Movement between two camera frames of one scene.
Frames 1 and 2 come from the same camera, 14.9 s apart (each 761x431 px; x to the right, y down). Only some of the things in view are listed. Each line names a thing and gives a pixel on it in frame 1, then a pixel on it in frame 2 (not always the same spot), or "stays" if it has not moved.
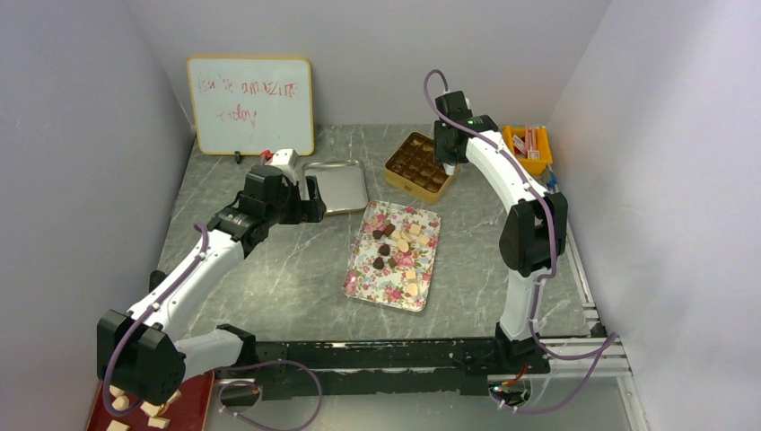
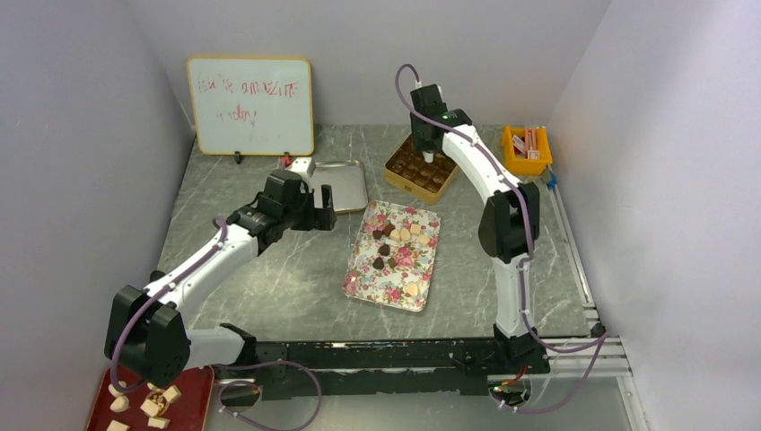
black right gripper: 446,153 to 424,142
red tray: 187,413 stays
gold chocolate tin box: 412,168 stays
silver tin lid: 341,183 stays
